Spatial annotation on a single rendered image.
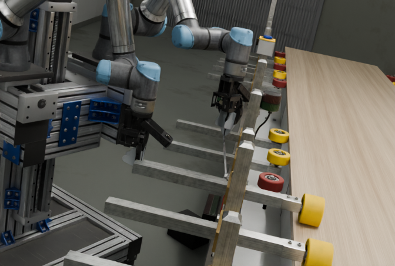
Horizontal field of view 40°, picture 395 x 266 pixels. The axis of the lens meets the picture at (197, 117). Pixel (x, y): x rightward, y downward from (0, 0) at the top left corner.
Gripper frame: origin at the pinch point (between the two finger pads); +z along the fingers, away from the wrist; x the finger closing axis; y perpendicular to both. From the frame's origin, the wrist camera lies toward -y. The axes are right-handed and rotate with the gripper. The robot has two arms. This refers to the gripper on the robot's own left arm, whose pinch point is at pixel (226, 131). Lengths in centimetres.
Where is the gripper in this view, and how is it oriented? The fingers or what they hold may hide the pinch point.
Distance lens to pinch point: 188.0
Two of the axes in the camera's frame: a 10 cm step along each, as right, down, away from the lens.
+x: 7.9, 2.8, -5.4
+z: -1.7, 9.5, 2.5
